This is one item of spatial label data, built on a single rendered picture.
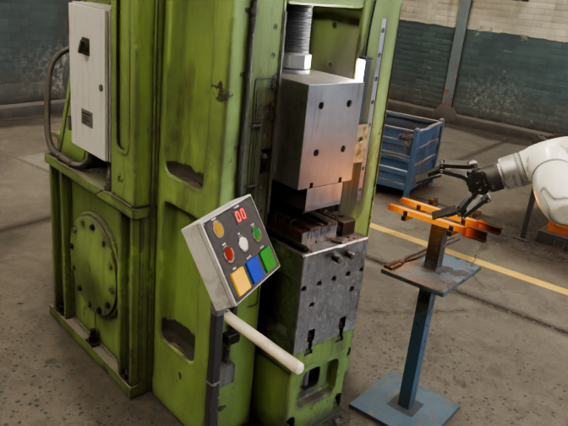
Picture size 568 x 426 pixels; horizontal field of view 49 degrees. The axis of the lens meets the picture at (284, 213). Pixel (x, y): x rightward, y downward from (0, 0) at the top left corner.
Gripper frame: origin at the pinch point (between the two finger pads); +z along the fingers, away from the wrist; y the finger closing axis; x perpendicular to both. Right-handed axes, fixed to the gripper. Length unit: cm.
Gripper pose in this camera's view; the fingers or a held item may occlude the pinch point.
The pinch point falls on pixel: (428, 197)
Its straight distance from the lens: 180.1
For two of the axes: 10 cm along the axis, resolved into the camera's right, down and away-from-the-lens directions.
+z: -8.8, 2.8, 3.7
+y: 4.5, 7.3, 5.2
